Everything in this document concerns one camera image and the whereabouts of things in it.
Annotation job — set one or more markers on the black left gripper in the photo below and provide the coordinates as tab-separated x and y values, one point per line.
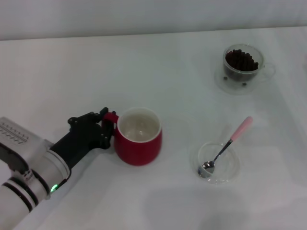
81	139

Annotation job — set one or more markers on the red ceramic mug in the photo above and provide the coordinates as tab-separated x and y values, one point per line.
136	153

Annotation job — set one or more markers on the coffee beans pile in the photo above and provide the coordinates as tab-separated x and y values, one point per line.
239	60

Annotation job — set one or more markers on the clear glass cup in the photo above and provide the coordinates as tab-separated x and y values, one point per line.
259	54

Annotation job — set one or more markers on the small clear glass dish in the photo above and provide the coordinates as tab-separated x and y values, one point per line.
227	167

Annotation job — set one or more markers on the clear glass saucer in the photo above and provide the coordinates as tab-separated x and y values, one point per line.
230	87

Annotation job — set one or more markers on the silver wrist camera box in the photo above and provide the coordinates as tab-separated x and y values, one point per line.
14	134

